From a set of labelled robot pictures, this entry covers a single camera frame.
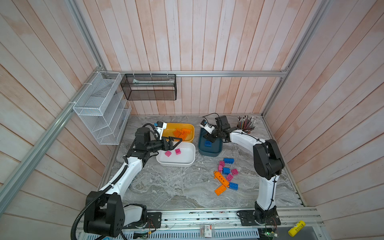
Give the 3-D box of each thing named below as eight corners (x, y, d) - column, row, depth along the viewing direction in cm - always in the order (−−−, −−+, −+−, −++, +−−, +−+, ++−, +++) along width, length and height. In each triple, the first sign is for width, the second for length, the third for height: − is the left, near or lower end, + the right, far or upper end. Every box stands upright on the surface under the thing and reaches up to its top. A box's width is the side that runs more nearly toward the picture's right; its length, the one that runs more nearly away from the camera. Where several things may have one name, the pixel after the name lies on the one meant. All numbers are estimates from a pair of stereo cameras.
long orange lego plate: (226, 189, 85) (226, 187, 84) (211, 174, 91) (212, 173, 89) (230, 184, 87) (230, 183, 85) (216, 171, 92) (216, 169, 91)
